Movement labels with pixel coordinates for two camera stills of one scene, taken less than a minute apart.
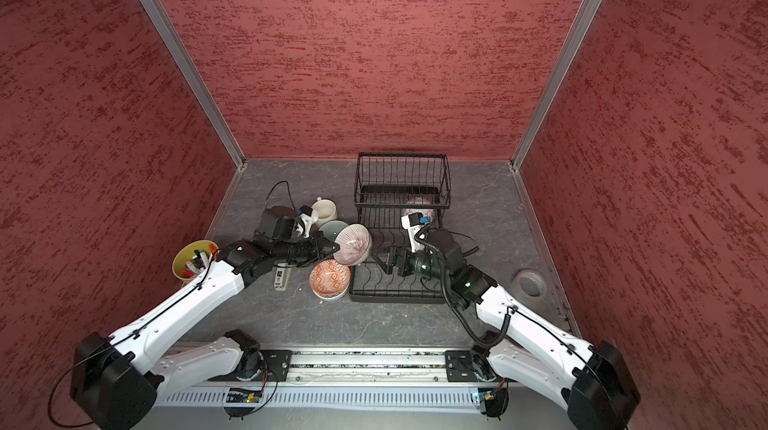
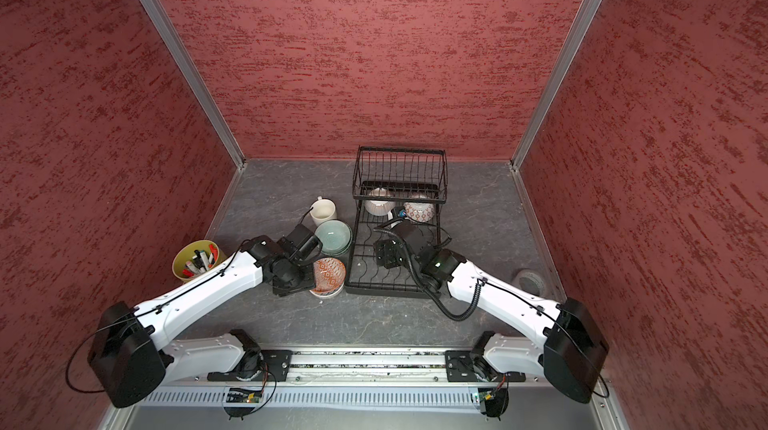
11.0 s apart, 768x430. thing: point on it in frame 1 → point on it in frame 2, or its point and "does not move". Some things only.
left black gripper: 318,242 → 307,283
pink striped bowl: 355,245 → 379,207
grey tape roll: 529,283 does not move
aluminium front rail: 368,365 does not move
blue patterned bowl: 329,280 does not move
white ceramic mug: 326,209 does not move
